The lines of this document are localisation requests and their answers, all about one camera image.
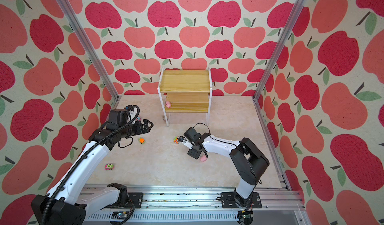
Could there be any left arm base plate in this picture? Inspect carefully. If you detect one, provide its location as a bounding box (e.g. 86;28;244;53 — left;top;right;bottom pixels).
109;191;144;209

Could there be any front aluminium rail frame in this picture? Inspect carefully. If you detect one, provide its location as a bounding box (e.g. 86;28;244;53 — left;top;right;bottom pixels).
74;184;307;225

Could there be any wooden two-tier white-frame shelf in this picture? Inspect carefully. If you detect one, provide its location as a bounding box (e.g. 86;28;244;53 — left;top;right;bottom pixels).
157;68;213;126

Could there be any aluminium frame post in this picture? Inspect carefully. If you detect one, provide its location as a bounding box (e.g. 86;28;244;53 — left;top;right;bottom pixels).
253;0;314;101
56;0;120;108

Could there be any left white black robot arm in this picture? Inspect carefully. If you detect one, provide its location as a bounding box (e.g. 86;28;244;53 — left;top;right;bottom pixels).
31;105;154;225

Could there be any right aluminium frame post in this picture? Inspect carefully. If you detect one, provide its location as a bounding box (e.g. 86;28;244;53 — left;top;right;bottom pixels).
253;0;314;101

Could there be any pink blue toy car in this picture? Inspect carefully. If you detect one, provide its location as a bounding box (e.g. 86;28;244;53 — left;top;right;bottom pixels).
105;164;115;171

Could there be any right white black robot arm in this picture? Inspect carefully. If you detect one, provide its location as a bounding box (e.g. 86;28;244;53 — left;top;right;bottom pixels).
176;127;270;208

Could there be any left aluminium frame post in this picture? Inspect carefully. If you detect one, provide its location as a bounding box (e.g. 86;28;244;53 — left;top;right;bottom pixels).
56;0;120;108

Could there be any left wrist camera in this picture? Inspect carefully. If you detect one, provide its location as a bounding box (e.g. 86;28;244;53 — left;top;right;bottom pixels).
124;105;140;123

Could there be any black corrugated cable conduit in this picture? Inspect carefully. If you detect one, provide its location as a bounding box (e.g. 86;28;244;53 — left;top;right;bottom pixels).
40;104;141;225

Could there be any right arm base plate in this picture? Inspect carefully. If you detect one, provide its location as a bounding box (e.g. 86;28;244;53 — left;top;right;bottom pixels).
217;192;263;209

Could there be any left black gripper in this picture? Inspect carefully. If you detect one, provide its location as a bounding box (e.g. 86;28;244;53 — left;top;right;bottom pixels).
119;118;154;139

